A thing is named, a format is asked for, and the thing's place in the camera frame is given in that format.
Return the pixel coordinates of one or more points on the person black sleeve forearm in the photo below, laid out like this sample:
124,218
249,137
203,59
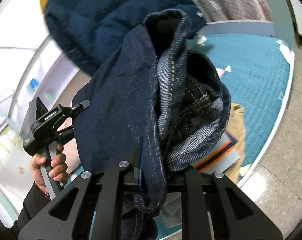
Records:
34,202

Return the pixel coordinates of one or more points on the teal quilted mattress cover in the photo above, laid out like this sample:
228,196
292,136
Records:
260,81

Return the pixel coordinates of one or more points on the navy yellow puffer jacket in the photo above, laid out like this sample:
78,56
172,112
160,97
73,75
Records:
89,31

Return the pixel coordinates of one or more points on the person left hand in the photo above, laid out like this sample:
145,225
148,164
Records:
58,172

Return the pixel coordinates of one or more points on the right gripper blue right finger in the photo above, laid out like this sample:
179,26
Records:
213,207

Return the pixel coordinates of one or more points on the pink patterned covered furniture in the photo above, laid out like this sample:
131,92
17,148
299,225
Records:
229,10

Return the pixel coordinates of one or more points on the blue box on shelf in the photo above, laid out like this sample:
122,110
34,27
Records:
32,86

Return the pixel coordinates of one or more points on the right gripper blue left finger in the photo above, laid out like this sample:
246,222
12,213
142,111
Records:
90,207

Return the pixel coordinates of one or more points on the folded tan garment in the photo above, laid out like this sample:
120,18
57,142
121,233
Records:
236,129

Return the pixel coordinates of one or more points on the lilac wall shelf unit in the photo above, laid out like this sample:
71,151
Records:
46,76

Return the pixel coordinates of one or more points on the mint green bunk bed frame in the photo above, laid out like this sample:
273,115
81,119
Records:
282,20

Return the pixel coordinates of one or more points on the folded grey sweatshirt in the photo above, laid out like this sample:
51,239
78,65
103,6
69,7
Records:
221,157

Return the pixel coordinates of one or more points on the dark denim jacket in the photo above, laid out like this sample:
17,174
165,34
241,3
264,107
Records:
156,93

